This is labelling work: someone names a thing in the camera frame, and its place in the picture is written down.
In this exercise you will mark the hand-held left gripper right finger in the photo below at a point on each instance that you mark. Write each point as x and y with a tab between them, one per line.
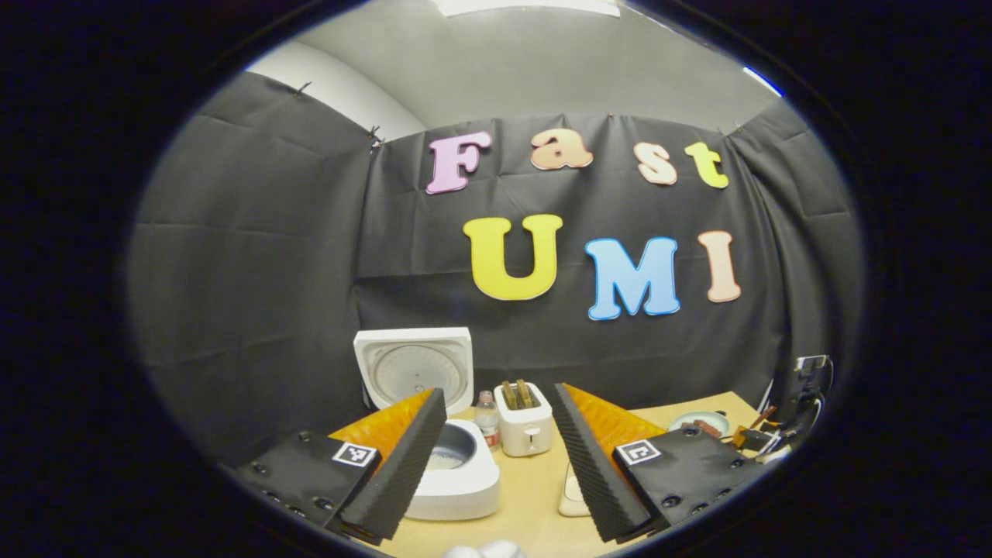
597	480

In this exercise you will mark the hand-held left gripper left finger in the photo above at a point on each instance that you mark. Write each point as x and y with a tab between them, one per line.
395	480

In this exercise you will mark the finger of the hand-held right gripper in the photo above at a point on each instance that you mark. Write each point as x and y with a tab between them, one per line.
752	439

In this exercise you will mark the brown wooden spoon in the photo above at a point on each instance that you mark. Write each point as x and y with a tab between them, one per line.
763	417

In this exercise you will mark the white rice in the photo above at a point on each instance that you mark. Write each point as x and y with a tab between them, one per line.
448	461

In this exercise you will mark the white rice cooker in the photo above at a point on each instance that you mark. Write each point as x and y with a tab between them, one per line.
415	372

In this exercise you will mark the cream rectangular box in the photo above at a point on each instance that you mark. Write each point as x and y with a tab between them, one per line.
572	496

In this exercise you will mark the red-brown meat piece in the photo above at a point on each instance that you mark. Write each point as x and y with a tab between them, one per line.
707	427

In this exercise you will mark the pale green plate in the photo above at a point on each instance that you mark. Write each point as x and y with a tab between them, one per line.
686	418

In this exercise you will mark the white toaster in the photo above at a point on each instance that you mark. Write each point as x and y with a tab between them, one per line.
525	438

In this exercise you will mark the clear plastic bottle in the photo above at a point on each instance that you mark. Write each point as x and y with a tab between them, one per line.
487	426

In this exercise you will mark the brown bread slice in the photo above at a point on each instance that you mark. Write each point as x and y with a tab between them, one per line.
525	393
509	395

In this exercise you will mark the large ceiling light panel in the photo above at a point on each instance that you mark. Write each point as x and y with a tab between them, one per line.
527	6

